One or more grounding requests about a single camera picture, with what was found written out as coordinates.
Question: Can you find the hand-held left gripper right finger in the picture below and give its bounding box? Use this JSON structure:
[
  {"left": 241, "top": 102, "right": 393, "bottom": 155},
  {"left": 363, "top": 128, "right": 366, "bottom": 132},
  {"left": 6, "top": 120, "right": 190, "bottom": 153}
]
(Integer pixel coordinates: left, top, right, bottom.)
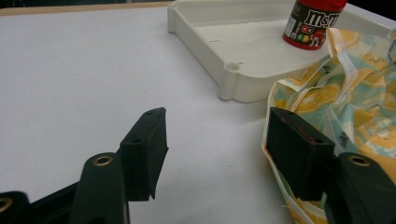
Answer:
[{"left": 265, "top": 106, "right": 336, "bottom": 203}]

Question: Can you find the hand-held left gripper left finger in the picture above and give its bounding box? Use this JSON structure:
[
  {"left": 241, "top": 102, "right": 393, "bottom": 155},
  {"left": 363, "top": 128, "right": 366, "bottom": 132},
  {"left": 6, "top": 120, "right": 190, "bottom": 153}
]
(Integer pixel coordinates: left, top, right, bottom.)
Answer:
[{"left": 119, "top": 106, "right": 170, "bottom": 203}]

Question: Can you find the yellow floral patterned cloth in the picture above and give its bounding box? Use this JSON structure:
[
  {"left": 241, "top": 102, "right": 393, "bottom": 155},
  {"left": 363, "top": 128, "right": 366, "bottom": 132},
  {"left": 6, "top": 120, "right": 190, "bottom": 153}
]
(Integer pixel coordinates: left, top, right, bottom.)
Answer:
[{"left": 261, "top": 27, "right": 396, "bottom": 224}]

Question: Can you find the white plastic tray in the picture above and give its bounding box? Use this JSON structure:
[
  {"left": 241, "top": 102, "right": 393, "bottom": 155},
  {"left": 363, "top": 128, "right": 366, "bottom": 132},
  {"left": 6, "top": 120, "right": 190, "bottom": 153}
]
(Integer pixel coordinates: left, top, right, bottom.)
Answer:
[{"left": 167, "top": 0, "right": 396, "bottom": 104}]

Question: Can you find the red-lidded candy jar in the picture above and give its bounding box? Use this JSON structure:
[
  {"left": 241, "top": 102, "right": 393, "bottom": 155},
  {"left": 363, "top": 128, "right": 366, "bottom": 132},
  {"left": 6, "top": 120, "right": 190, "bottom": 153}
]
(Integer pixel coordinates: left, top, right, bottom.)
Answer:
[{"left": 282, "top": 0, "right": 348, "bottom": 51}]

